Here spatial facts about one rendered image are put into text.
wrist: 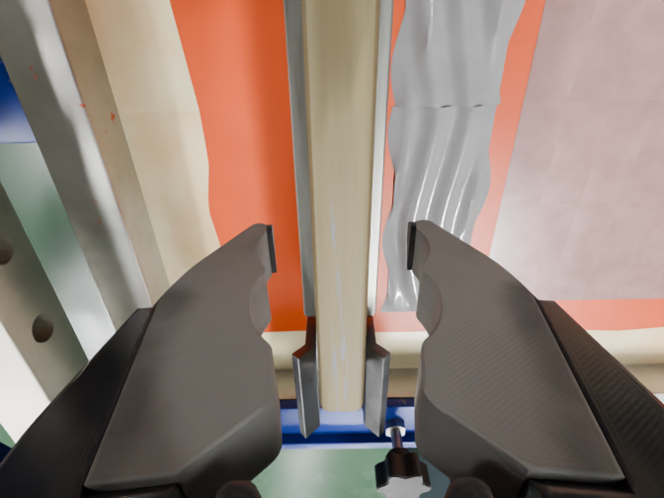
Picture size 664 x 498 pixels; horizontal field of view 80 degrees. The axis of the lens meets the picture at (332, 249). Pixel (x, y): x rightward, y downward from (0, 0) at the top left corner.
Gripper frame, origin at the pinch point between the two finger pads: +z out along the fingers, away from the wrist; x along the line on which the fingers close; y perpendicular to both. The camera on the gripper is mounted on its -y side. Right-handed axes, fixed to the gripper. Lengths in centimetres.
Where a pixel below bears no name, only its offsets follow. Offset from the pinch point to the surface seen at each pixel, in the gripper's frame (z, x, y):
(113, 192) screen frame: 13.4, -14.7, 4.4
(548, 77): 16.8, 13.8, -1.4
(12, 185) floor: 112, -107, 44
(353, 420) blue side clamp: 12.1, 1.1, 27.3
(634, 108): 16.8, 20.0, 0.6
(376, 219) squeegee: 12.8, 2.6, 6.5
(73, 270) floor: 112, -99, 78
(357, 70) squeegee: 6.3, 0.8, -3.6
